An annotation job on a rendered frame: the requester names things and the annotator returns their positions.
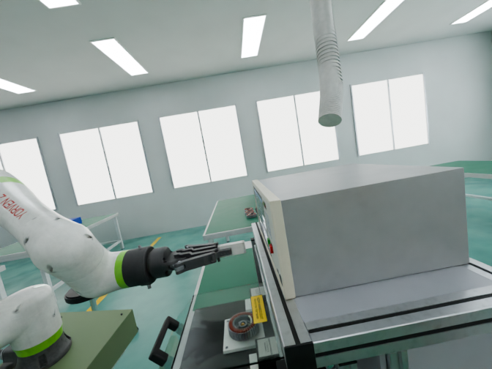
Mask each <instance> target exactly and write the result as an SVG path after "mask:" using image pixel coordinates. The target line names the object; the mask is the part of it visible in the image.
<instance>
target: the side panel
mask: <svg viewBox="0 0 492 369"><path fill-rule="evenodd" d="M385 357H386V364H387V369H492V332H489V333H486V334H482V335H475V336H471V337H467V338H461V339H457V340H451V341H447V342H443V343H436V344H433V345H429V346H422V347H418V348H411V349H408V350H404V351H397V352H393V353H389V354H385Z"/></svg>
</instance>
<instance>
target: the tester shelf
mask: <svg viewBox="0 0 492 369"><path fill-rule="evenodd" d="M251 225H252V230H253V236H254V239H255V242H256V247H257V251H258V256H259V259H260V262H261V268H262V270H263V273H264V279H265V282H266V287H267V291H268V294H269V299H270V302H271V306H272V311H273V314H274V317H275V323H276V326H277V331H278V334H279V337H280V342H281V346H282V349H283V354H284V357H285V361H286V366H287V369H317V368H322V367H326V366H330V365H336V364H340V363H344V362H350V361H354V360H358V359H364V358H368V357H375V356H379V355H382V354H389V353H393V352H397V351H404V350H408V349H414V348H418V347H422V346H429V345H433V344H436V343H443V342H447V341H451V340H457V339H461V338H467V337H471V336H475V335H482V334H486V333H489V332H492V266H488V265H487V264H484V263H482V262H479V261H476V260H474V259H473V258H469V263H468V264H462V265H457V266H451V267H447V268H443V269H436V270H431V271H427V272H421V273H417V274H413V275H406V276H401V277H394V278H390V279H386V280H380V281H376V282H371V283H364V284H360V285H356V286H349V287H345V288H338V289H334V290H330V291H323V292H319V293H314V294H308V295H304V296H300V297H296V298H293V299H288V300H286V299H285V297H284V295H283V291H282V289H281V287H280V283H279V281H278V278H277V275H276V273H275V269H274V267H273V265H272V261H271V258H270V257H269V253H268V250H267V247H266V245H265V242H264V239H263V237H262V234H261V230H260V225H259V222H256V223H251Z"/></svg>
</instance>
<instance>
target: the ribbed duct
mask: <svg viewBox="0 0 492 369"><path fill-rule="evenodd" d="M309 2H310V9H311V11H310V14H311V15H312V17H311V19H312V25H313V35H314V42H315V48H316V58H317V65H318V76H319V86H320V101H319V110H318V123H319V124H320V125H321V126H323V127H334V126H337V125H339V124H340V123H341V122H342V112H343V78H342V72H341V67H340V57H339V51H338V41H337V36H336V30H335V20H334V15H333V9H332V2H331V0H309Z"/></svg>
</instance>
